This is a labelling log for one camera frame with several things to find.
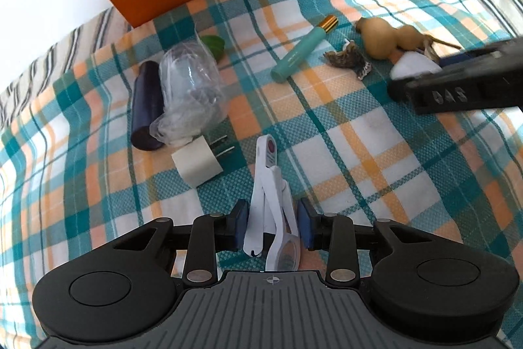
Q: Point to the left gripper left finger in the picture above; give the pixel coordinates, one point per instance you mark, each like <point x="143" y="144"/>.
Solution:
<point x="212" y="234"/>

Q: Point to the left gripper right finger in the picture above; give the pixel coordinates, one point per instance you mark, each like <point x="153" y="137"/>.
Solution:
<point x="333" y="234"/>

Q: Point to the white nail clipper tool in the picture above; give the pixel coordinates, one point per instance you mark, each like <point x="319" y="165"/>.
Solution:
<point x="272" y="228"/>

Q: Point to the white earbuds case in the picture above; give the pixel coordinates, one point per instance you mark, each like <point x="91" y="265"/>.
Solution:
<point x="412" y="64"/>

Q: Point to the white plug adapter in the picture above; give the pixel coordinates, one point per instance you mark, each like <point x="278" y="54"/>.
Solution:
<point x="196" y="162"/>

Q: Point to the tan gourd ornament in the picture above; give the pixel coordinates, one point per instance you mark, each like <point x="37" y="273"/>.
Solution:
<point x="380" y="39"/>

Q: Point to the plaid teal orange blanket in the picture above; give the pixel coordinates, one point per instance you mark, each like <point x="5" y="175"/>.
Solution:
<point x="71" y="179"/>

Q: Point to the clear plastic bag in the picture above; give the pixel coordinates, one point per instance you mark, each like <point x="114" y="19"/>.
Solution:
<point x="193" y="93"/>

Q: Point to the small seashell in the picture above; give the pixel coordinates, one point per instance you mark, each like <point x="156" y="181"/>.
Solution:
<point x="350" y="57"/>

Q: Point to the dark purple cylinder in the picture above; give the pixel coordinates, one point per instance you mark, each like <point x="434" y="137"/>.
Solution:
<point x="147" y="106"/>

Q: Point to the teal gold-capped tube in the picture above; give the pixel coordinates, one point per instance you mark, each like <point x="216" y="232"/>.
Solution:
<point x="288" y="65"/>

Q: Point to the green leaf piece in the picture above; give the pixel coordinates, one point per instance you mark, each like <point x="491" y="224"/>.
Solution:
<point x="215" y="45"/>

